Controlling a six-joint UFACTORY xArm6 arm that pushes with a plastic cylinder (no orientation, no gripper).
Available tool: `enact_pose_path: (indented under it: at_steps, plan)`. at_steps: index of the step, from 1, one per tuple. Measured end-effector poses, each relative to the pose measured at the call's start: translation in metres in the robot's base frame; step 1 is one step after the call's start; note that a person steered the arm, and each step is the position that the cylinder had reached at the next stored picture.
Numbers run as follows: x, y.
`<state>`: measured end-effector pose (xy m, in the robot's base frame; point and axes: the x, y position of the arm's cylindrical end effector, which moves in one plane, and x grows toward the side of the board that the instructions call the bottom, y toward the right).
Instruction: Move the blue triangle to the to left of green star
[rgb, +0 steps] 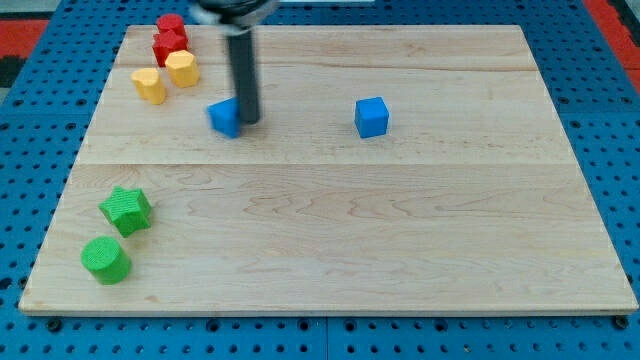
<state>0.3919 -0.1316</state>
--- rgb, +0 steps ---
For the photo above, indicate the blue cube block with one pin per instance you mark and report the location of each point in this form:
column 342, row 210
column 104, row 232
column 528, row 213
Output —
column 371, row 117

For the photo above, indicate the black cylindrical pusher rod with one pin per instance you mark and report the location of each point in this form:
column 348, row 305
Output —
column 244, row 74

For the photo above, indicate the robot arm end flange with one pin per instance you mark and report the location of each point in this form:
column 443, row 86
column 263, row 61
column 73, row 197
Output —
column 233, row 16

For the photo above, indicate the wooden board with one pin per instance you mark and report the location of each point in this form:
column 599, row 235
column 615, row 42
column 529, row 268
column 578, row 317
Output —
column 472, row 203

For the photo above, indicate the yellow hexagon block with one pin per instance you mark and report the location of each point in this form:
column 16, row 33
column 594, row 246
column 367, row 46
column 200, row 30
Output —
column 182, row 68

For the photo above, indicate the green star block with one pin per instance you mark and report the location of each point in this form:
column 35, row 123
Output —
column 128, row 210

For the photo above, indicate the yellow heart block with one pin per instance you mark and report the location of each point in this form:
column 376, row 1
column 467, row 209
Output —
column 149, row 86

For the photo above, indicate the green cylinder block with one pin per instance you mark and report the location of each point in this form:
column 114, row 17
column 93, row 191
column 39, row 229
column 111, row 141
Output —
column 105, row 259

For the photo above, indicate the red star block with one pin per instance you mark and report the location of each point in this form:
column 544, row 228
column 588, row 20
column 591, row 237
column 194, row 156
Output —
column 166, row 43

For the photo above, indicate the red cylinder block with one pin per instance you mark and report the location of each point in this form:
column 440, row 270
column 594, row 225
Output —
column 171, row 22

